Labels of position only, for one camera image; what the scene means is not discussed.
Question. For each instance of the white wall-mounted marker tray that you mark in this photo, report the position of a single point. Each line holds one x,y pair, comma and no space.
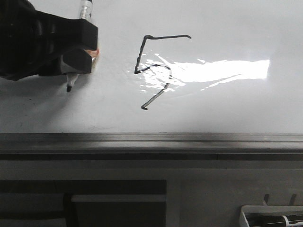
248,211

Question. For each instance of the black marker in tray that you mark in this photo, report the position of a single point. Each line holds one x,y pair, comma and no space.
276,221

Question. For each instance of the white whiteboard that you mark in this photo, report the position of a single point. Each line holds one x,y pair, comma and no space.
175,66

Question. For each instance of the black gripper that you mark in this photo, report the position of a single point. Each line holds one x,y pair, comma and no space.
31,40

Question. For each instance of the white whiteboard marker with tape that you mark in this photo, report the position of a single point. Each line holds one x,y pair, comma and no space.
85,12

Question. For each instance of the grey aluminium whiteboard frame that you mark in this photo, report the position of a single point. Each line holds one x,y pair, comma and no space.
152,146

